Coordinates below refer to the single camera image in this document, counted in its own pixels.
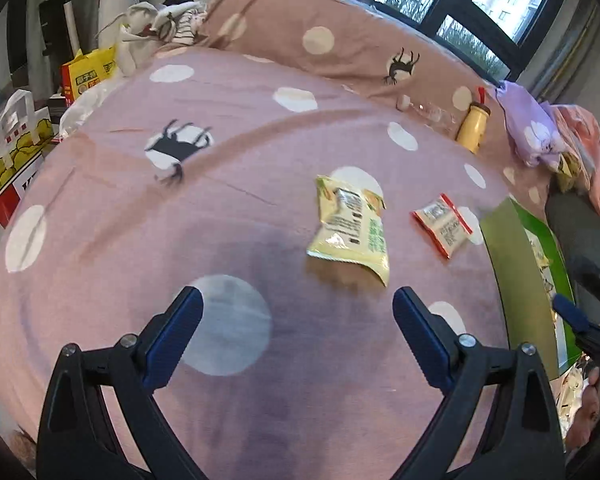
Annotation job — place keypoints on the clear plastic bottle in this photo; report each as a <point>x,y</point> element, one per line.
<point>430,110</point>

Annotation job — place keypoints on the pink dotted bed sheet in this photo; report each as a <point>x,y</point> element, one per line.
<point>205,185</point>

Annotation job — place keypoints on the white red paper bag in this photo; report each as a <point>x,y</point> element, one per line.
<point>10,165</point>

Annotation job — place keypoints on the white red-edged snack packet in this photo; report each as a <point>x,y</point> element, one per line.
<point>442,225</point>

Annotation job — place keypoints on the brown dotted duvet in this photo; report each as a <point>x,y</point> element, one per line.
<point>340,45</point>

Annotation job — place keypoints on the green cardboard box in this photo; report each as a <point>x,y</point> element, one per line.
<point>510,245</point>

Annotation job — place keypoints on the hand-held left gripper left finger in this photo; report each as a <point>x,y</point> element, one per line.
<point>175,340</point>

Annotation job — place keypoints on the striped cloth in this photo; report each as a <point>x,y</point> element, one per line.
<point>185,30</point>

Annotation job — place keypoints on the grey cloth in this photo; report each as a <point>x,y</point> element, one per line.
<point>575,222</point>

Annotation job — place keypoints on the yellow bottle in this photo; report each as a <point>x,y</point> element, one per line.
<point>472,127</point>

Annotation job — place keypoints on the pale yellow-green snack packet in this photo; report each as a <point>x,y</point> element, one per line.
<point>350,225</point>

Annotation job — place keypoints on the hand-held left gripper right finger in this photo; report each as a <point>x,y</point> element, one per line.
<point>422,342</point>

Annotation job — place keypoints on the person's right hand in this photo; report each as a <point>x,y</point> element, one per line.
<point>586,410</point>

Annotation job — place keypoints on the purple floral cloth bag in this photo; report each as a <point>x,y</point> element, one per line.
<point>530,125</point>

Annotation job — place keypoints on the yellow carton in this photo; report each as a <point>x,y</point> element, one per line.
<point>87,75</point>

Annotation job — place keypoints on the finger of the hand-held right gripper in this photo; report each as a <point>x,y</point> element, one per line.
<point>597,275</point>
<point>572,312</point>

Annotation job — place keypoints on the pink patterned cloth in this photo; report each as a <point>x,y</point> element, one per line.
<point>582,145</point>

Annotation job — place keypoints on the white plastic bag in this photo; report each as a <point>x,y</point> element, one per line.
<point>87,105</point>

